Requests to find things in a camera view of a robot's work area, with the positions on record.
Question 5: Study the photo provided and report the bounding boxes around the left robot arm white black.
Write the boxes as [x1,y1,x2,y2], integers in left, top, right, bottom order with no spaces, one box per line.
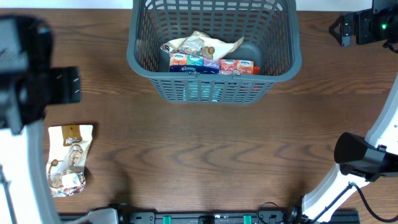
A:
[1,14,119,223]

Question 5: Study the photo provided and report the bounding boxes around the colourful tissue multipack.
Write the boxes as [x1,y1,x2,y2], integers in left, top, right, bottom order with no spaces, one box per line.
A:
[169,54,255,75]

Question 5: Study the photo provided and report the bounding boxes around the grey plastic basket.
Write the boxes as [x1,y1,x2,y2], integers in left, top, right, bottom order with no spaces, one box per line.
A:
[127,0,302,104]

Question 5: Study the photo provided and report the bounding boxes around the brown labelled snack pouch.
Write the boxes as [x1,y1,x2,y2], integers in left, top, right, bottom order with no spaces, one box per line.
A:
[46,124,93,198]

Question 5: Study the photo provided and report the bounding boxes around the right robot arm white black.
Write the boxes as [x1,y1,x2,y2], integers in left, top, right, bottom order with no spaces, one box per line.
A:
[285,0,397,223]

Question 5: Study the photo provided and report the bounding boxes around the mint green wipes packet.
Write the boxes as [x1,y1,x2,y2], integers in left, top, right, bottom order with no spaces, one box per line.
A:
[183,82,223,102]

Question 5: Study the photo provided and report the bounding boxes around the orange pasta package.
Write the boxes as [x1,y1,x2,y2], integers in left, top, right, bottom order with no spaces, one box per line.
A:
[253,66,260,75]

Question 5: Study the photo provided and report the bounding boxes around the beige paper pouch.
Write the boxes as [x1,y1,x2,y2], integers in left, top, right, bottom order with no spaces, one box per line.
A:
[160,37,187,54]
[177,31,244,60]

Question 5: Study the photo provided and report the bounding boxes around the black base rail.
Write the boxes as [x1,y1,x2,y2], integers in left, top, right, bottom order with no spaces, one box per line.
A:
[58,210,361,224]

